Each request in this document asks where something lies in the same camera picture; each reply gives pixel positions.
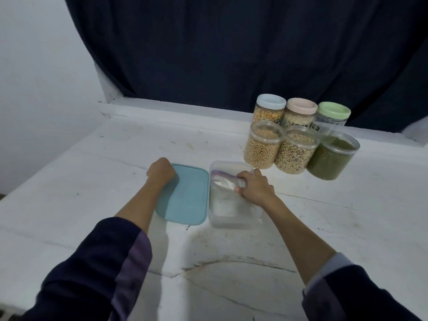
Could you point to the blue round lid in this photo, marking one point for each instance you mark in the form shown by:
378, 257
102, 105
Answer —
271, 101

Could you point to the teal container lid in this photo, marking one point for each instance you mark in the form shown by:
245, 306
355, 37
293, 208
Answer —
184, 194

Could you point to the dark navy curtain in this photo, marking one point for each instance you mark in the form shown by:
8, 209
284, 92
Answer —
254, 50

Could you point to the person's right hand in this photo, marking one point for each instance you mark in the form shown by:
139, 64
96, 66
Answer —
257, 190

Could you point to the person's left hand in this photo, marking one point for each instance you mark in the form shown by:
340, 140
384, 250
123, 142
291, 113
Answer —
162, 174

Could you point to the green round lid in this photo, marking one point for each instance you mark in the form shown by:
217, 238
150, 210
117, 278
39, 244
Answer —
334, 110

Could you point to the pile of green beans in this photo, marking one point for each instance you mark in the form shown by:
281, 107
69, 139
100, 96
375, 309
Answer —
329, 160

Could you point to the zip bag of corn kernels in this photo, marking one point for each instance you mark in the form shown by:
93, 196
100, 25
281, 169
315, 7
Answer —
226, 194

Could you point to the transparent jar pink lid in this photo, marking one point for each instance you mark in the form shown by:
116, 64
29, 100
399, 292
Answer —
299, 113

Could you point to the teal lidded plastic container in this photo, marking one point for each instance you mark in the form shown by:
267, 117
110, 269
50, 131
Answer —
231, 214

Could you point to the pink round lid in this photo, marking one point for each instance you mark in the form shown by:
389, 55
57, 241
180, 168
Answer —
302, 105

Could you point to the pile of yellow soybeans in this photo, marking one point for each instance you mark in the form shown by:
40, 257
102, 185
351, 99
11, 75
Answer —
261, 149

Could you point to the transparent jar blue lid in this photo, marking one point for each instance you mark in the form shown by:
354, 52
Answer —
269, 109

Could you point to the transparent jar green lid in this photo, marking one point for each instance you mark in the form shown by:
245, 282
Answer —
331, 117

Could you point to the person's right forearm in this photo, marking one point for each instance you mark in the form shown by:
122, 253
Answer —
314, 257

